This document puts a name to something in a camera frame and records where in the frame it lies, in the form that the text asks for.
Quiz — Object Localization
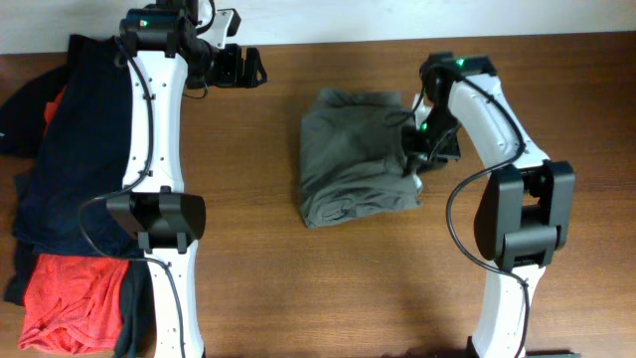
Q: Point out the grey shorts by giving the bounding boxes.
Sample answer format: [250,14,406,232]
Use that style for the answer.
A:
[299,88,422,229]

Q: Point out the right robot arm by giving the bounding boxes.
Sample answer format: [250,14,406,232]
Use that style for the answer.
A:
[401,52,575,357]

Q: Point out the navy blue garment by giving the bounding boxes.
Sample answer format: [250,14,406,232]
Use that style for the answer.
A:
[13,39,141,257]

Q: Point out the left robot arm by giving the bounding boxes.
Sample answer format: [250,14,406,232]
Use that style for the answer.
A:
[106,1,267,358]

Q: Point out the red mesh garment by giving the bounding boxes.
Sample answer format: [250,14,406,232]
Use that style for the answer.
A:
[19,88,129,355]

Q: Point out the black garment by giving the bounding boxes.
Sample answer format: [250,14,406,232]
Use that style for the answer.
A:
[1,35,154,357]

